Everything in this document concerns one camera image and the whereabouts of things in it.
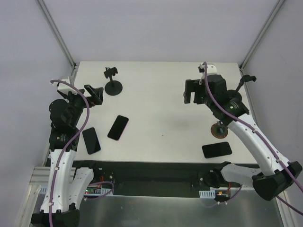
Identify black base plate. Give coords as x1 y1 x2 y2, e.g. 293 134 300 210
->
71 160 240 197

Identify aluminium frame post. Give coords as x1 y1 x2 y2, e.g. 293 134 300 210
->
239 0 286 71
35 0 77 70

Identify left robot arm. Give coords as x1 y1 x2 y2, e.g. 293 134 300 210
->
31 80 104 227

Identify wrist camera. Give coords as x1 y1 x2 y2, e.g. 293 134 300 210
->
57 78 75 95
198 62 218 75

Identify brown base phone stand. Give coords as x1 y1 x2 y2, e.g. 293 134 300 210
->
211 121 228 139

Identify blue phone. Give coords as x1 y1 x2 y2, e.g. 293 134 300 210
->
82 127 101 155

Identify black clamp phone stand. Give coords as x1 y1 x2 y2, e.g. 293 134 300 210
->
104 67 123 96

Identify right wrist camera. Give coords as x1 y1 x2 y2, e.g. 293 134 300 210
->
198 62 218 75

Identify left aluminium frame post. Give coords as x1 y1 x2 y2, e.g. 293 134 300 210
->
35 0 77 70

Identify black tall phone stand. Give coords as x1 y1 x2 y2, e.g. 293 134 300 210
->
227 74 257 102

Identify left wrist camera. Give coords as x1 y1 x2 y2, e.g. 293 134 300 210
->
57 78 75 95

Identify right aluminium frame post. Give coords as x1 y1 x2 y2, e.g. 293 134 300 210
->
239 0 286 71

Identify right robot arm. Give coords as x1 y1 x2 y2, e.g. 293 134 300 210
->
183 75 303 201

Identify black phone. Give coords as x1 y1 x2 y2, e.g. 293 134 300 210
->
202 142 232 159

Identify purple phone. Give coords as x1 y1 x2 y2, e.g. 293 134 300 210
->
107 115 129 141

